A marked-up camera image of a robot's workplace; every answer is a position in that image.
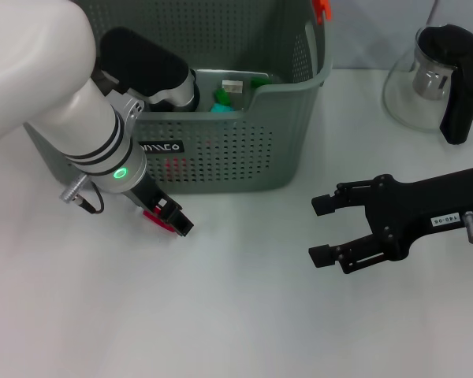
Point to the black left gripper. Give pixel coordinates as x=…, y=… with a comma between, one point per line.
x=147, y=193

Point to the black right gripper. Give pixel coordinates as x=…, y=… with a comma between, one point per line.
x=418, y=212

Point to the dark red long block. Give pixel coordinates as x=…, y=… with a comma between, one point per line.
x=153, y=218

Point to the teal square block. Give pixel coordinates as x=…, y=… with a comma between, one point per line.
x=220, y=108

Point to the dark green block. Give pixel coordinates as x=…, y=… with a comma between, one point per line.
x=222, y=96

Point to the white ridged block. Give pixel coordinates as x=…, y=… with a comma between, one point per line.
x=232, y=86

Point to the bright green block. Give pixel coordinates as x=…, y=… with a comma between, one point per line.
x=260, y=82

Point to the grey perforated storage bin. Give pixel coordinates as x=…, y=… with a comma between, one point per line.
x=240, y=157

